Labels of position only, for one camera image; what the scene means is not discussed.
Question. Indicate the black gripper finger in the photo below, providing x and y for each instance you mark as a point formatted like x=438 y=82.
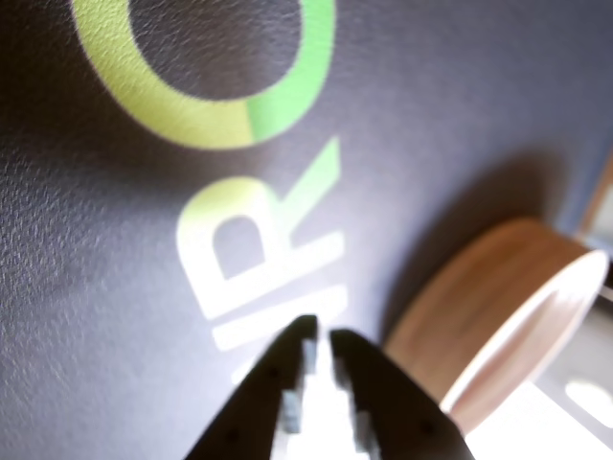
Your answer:
x=258 y=402
x=397 y=412

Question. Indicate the round wooden box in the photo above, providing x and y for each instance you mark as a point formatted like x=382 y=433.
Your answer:
x=498 y=311

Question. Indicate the grey mat with green letters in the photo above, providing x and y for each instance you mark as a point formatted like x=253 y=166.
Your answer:
x=143 y=215

